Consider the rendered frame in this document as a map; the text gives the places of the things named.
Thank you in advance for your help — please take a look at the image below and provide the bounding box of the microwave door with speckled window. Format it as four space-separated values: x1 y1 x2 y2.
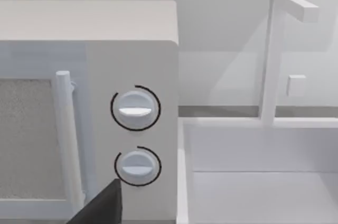
0 41 90 224

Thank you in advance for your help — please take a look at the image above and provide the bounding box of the white microwave knob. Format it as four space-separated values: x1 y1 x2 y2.
115 90 155 126
118 151 158 182

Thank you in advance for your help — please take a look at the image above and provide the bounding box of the white sink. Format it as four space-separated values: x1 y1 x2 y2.
175 116 338 224

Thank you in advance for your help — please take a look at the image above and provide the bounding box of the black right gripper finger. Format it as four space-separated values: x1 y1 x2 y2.
65 178 124 224

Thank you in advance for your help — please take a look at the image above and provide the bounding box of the tall white tap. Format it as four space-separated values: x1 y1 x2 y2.
260 0 320 128

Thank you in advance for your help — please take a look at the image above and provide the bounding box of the white microwave door handle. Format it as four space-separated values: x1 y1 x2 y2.
55 70 87 208

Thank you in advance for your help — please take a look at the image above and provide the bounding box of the pale microwave oven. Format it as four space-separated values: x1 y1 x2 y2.
0 0 180 224

